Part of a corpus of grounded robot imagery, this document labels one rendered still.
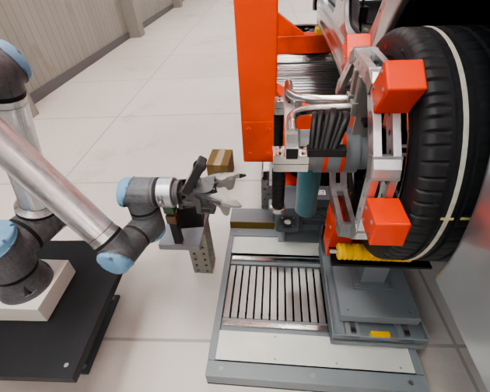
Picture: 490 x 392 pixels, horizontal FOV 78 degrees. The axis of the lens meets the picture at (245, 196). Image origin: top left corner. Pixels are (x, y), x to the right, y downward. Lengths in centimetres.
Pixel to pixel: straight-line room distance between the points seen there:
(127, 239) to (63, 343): 56
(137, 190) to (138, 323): 88
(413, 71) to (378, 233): 33
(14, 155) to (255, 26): 89
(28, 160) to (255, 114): 89
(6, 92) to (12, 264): 58
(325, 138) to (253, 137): 74
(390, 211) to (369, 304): 69
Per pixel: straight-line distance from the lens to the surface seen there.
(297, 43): 328
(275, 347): 139
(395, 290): 145
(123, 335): 163
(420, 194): 73
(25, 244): 132
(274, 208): 87
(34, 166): 89
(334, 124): 74
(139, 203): 91
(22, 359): 140
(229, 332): 142
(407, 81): 70
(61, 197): 89
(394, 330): 144
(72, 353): 132
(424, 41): 85
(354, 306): 135
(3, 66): 101
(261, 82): 134
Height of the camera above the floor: 135
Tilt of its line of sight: 39 degrees down
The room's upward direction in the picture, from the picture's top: 4 degrees counter-clockwise
